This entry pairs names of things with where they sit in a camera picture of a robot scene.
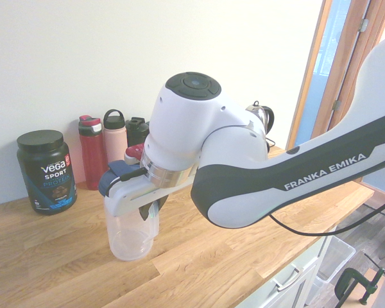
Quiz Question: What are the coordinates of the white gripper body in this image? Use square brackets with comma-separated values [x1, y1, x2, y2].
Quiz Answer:
[103, 177, 194, 217]

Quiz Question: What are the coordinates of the clear pitcher blue lid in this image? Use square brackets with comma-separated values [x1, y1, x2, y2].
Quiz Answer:
[98, 159, 160, 262]

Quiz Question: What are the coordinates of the red water bottle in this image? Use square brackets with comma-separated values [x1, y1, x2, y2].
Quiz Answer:
[78, 115, 105, 191]

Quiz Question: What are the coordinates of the pink bottle black lid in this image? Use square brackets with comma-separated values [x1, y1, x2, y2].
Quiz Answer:
[103, 108, 130, 165]

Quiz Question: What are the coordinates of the black shaker bottle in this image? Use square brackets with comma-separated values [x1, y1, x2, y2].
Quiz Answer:
[126, 116, 151, 149]

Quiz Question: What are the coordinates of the black Vega protein tub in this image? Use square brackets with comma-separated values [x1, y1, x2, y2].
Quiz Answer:
[16, 129, 78, 216]

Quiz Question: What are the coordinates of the steel electric kettle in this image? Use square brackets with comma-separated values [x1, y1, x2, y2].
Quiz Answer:
[245, 101, 276, 152]

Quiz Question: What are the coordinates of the white kitchen cabinet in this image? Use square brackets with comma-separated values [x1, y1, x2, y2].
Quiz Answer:
[234, 224, 338, 308]

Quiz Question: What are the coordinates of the clear plastic storage bin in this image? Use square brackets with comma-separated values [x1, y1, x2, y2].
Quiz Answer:
[307, 235, 357, 298]

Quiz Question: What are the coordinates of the green metal clamp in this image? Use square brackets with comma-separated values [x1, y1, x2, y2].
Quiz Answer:
[334, 253, 385, 305]

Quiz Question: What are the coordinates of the thin wrist camera cable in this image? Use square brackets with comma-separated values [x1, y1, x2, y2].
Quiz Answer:
[104, 169, 146, 197]

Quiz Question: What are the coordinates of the red white wrist camera mount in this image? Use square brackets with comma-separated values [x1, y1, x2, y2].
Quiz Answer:
[124, 144, 146, 166]

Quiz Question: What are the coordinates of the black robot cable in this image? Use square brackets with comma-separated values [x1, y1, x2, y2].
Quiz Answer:
[268, 197, 385, 237]

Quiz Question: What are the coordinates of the metal drawer handle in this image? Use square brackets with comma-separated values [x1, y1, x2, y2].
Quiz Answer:
[272, 271, 301, 292]

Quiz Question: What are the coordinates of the wooden door frame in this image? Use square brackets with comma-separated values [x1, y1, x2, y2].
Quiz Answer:
[285, 0, 385, 190]

